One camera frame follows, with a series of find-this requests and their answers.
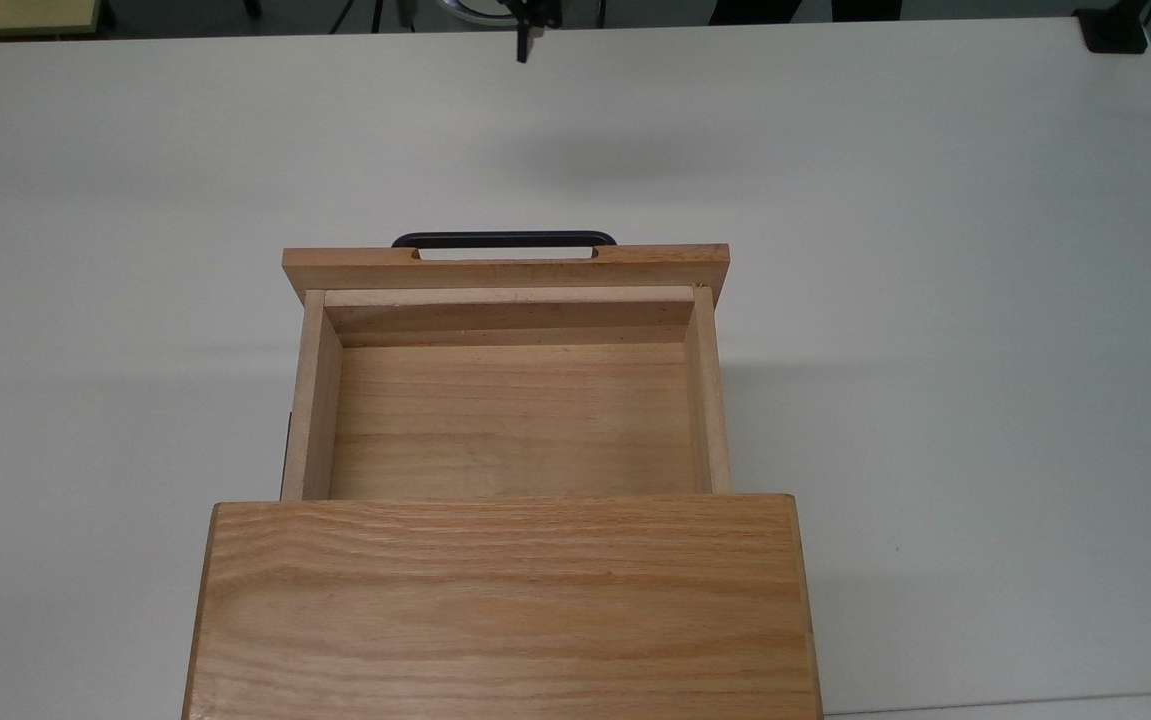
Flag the yellow wooden side table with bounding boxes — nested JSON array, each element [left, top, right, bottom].
[[0, 0, 104, 41]]

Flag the thin black tripod legs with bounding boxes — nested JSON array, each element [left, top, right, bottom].
[[328, 0, 384, 35]]

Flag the oak wooden drawer cabinet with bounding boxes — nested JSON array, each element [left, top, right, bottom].
[[182, 493, 824, 720]]

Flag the black table clamp mount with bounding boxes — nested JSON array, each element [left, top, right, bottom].
[[1073, 0, 1151, 55]]

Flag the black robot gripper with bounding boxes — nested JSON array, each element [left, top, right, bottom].
[[495, 0, 565, 64]]

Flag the oak wooden drawer with notch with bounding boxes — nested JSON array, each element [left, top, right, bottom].
[[279, 243, 734, 502]]

